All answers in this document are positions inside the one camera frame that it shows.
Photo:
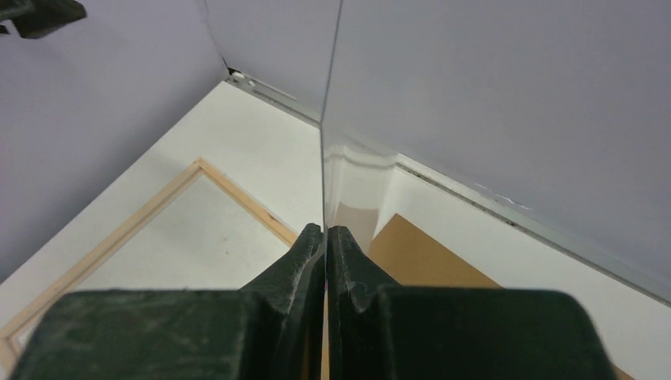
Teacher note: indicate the clear glass pane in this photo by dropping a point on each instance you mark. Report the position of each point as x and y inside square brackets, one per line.
[356, 171]

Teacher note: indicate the brown cardboard backing board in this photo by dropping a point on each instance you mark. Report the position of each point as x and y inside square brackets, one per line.
[435, 262]

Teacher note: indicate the white wooden picture frame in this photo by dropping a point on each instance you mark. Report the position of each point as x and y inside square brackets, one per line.
[11, 348]

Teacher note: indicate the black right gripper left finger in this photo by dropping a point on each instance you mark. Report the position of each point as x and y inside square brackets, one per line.
[271, 328]

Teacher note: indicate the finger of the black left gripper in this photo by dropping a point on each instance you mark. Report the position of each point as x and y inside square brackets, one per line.
[35, 19]

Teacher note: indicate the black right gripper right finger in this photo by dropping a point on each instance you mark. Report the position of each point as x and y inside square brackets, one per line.
[461, 335]

